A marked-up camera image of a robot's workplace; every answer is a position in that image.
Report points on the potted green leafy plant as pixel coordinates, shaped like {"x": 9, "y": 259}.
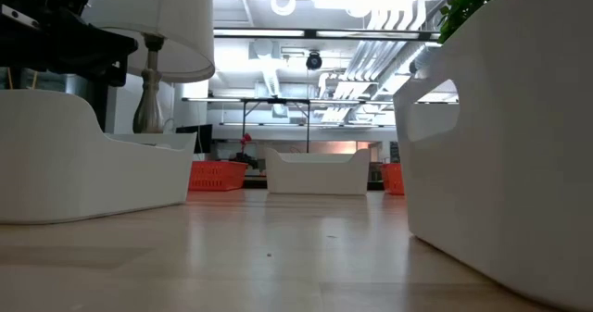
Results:
{"x": 468, "y": 2}

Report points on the silver lamp with white shade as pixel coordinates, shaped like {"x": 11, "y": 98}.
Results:
{"x": 176, "y": 25}

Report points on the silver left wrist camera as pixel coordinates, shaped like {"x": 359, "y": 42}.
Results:
{"x": 16, "y": 16}

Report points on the black ceiling dome camera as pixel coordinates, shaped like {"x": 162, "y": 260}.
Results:
{"x": 313, "y": 61}

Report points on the black computer monitor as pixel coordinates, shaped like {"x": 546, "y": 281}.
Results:
{"x": 194, "y": 138}

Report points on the black overhead frame beam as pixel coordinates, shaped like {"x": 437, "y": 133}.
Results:
{"x": 324, "y": 34}

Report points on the red flower in background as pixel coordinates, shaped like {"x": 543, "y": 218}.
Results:
{"x": 245, "y": 141}

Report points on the orange slotted plastic basket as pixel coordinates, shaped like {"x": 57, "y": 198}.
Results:
{"x": 394, "y": 180}
{"x": 215, "y": 175}

